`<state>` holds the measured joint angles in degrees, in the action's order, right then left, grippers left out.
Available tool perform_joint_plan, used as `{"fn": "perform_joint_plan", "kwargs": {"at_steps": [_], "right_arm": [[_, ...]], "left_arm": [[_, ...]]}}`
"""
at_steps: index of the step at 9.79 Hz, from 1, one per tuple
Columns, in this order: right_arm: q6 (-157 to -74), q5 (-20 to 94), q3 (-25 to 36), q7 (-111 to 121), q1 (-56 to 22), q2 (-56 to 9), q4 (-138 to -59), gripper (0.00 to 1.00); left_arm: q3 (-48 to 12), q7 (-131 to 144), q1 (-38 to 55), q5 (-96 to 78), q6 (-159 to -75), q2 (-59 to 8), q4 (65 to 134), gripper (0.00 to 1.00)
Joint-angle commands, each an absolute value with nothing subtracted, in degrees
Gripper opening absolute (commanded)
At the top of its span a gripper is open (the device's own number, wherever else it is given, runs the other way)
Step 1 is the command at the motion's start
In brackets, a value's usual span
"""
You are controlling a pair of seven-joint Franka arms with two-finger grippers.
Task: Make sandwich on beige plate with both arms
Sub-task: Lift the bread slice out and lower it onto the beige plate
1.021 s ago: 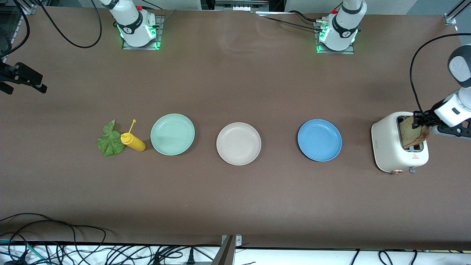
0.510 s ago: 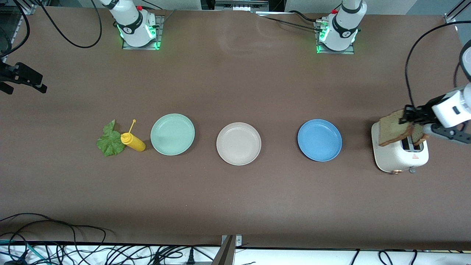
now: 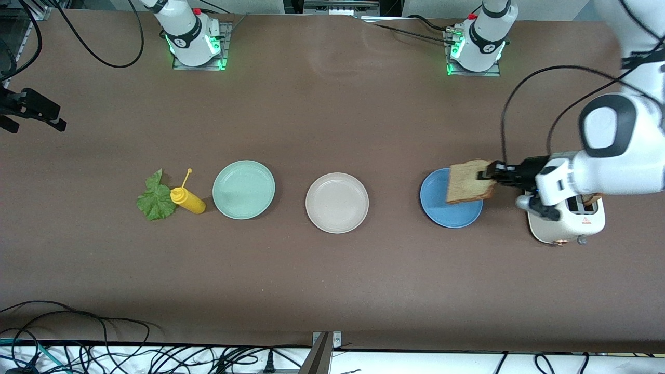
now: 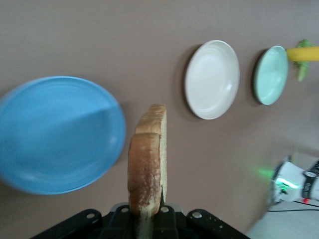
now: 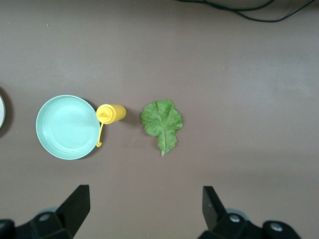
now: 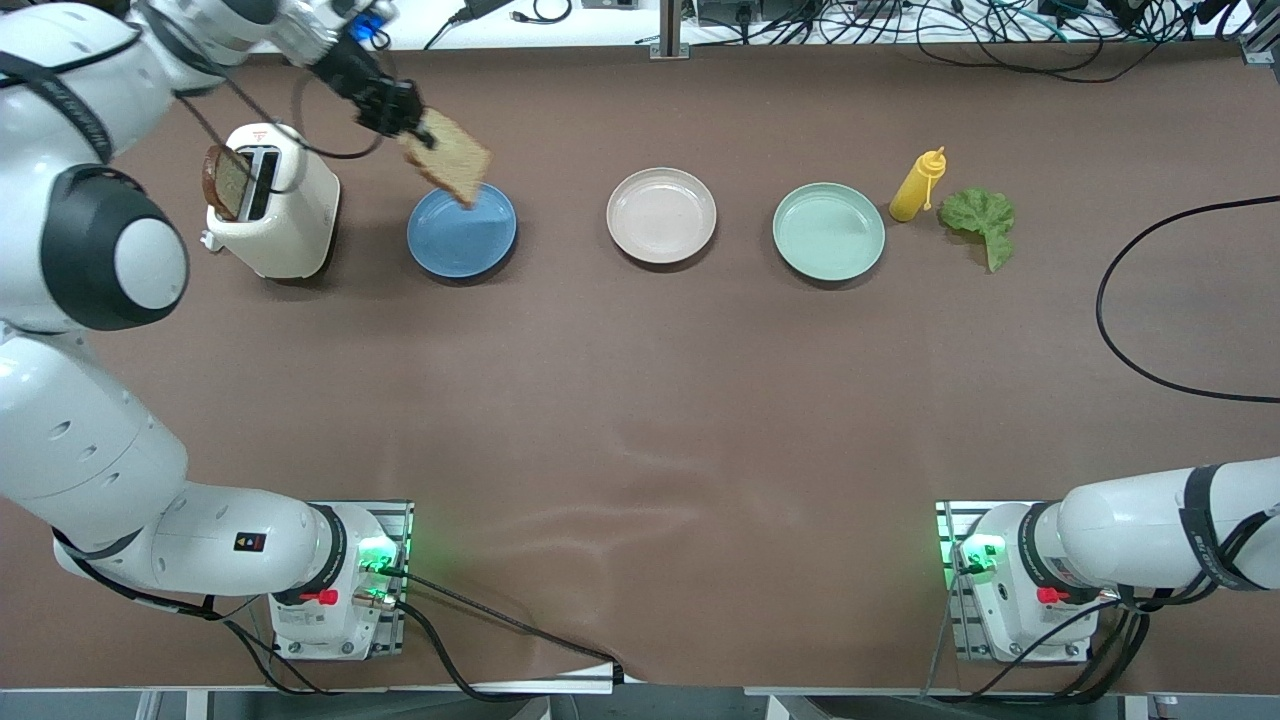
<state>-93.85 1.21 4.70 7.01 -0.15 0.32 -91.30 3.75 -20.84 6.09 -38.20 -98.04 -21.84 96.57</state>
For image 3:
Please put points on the beige plate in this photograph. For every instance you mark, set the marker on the beige plate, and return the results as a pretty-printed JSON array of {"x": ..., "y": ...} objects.
[{"x": 336, "y": 202}]

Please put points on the black power plug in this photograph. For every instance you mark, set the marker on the black power plug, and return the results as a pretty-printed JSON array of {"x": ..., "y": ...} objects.
[{"x": 269, "y": 363}]

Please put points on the black power strip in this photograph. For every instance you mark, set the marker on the black power strip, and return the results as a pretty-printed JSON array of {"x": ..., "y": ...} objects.
[{"x": 337, "y": 8}]

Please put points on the mint green plate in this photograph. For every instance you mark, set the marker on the mint green plate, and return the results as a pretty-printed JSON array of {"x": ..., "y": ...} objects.
[{"x": 244, "y": 189}]

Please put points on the light brown bread slice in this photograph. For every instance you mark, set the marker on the light brown bread slice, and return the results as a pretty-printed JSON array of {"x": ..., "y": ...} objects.
[{"x": 465, "y": 182}]

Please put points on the metal camera stand post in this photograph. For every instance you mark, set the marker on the metal camera stand post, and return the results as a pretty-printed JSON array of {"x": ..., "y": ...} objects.
[{"x": 318, "y": 358}]

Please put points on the green lettuce leaf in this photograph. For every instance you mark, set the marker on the green lettuce leaf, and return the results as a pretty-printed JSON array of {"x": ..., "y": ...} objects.
[{"x": 153, "y": 202}]

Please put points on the white toaster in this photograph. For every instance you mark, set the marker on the white toaster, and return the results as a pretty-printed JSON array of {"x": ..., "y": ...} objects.
[{"x": 571, "y": 231}]

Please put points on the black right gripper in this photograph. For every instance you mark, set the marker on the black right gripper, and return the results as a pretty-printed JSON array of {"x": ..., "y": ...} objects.
[{"x": 27, "y": 103}]

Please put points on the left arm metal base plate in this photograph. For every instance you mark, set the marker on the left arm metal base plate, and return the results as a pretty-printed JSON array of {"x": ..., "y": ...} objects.
[{"x": 496, "y": 73}]

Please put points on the blue plate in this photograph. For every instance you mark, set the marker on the blue plate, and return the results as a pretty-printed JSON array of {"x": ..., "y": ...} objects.
[{"x": 457, "y": 215}]

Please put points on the aluminium frame profile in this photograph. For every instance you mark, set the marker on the aluminium frame profile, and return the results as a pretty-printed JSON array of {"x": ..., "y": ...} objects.
[{"x": 40, "y": 13}]

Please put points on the yellow squeeze bottle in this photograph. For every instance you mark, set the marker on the yellow squeeze bottle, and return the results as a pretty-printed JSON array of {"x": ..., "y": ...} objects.
[{"x": 191, "y": 202}]

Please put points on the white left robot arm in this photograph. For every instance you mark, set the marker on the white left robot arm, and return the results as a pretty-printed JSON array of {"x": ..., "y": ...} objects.
[{"x": 623, "y": 166}]

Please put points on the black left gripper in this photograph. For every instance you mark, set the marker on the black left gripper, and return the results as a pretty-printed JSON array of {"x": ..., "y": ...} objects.
[{"x": 524, "y": 170}]

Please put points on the dark crust bread slice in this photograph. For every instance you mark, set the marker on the dark crust bread slice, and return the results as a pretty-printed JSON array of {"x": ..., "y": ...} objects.
[{"x": 592, "y": 198}]

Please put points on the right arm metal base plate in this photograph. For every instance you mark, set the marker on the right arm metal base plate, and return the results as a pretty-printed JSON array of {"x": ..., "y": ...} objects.
[{"x": 227, "y": 36}]

